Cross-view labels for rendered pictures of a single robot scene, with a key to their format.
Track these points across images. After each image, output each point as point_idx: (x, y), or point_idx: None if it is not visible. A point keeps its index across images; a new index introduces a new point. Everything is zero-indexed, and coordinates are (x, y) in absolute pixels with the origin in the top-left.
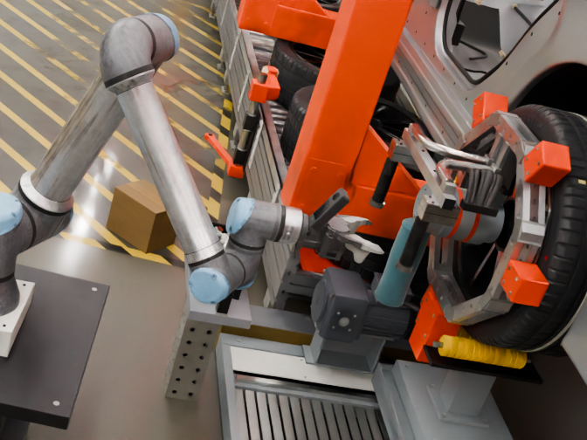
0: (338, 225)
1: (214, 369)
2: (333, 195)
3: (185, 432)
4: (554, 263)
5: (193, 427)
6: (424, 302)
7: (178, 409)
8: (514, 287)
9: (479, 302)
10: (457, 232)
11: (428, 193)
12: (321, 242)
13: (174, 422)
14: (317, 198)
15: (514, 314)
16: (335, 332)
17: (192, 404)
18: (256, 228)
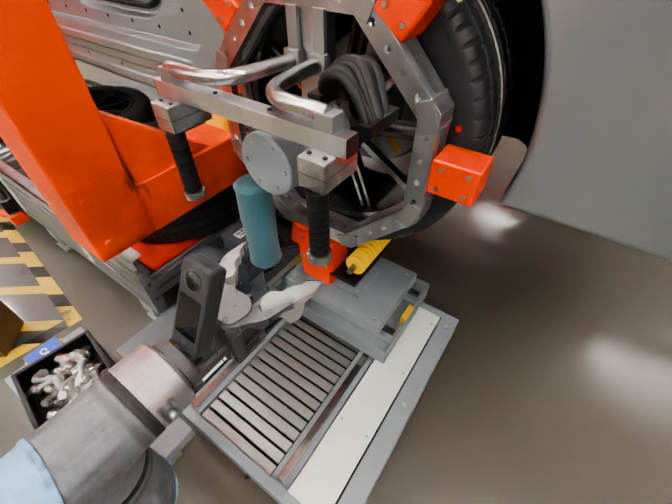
0: (230, 305)
1: None
2: (187, 284)
3: (205, 499)
4: (478, 129)
5: (205, 484)
6: (302, 239)
7: (178, 482)
8: (470, 189)
9: (399, 221)
10: None
11: (264, 145)
12: (224, 346)
13: (186, 501)
14: (117, 223)
15: (431, 205)
16: None
17: (183, 461)
18: (103, 484)
